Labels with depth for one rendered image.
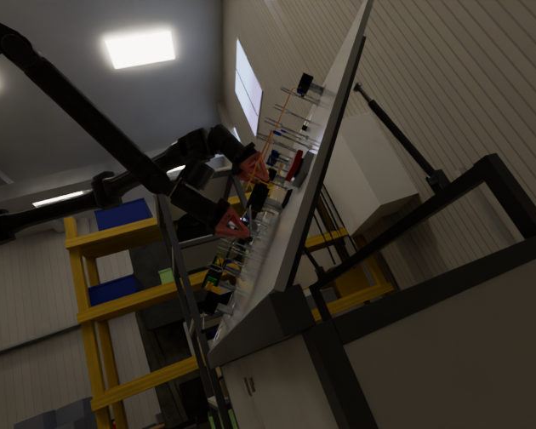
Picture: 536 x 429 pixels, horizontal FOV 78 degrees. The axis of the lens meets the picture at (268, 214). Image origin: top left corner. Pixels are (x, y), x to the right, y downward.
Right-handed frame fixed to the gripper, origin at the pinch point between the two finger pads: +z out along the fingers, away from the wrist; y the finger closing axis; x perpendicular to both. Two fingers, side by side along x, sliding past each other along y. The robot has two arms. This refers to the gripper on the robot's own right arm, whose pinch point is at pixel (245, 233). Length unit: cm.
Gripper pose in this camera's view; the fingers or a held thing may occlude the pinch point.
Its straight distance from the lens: 82.4
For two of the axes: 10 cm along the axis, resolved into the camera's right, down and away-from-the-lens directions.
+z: 8.6, 5.0, -0.2
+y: -2.0, 3.7, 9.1
